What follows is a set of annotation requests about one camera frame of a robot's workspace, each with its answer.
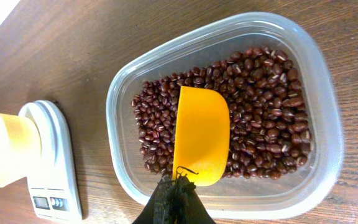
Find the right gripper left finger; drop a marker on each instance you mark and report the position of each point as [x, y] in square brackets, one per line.
[158, 209]

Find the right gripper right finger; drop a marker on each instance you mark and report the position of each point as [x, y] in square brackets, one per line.
[188, 207]

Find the yellow measuring scoop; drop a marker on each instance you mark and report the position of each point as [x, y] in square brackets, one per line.
[202, 135]

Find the white digital kitchen scale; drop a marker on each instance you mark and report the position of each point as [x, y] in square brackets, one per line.
[53, 188]

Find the yellow plastic bowl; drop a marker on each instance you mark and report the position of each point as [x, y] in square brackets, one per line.
[20, 148]

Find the red adzuki beans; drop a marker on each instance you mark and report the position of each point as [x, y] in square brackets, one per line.
[269, 125]

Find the clear plastic food container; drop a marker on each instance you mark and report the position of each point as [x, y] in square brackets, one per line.
[235, 197]

